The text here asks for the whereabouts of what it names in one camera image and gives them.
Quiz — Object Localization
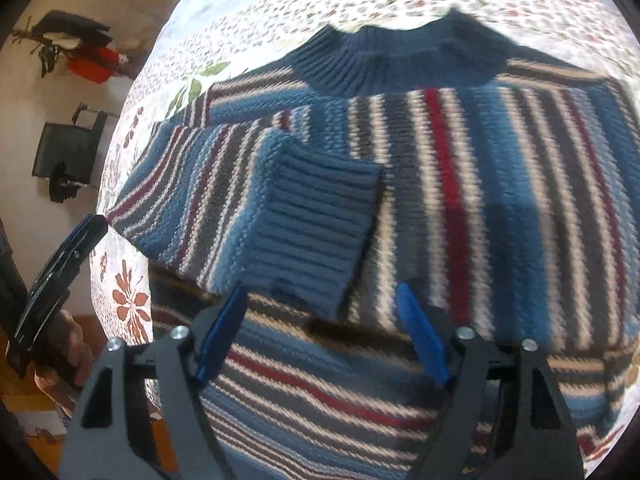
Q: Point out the black bag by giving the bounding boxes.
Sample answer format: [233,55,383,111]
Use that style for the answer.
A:
[30,10,112,50]

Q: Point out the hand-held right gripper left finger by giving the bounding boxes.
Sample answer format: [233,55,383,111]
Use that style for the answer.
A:
[59,282,249,480]

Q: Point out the striped knit sweater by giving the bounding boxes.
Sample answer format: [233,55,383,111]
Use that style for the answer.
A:
[105,7,640,480]

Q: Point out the red box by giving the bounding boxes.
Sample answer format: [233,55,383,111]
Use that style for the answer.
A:
[65,47,132,83]

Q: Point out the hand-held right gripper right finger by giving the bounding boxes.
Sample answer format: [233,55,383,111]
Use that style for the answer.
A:
[396,281,586,480]

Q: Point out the person's left hand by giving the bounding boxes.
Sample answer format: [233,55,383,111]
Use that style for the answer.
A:
[34,310,96,407]

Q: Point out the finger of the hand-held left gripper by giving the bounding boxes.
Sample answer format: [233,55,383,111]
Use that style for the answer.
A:
[29,214,110,302]

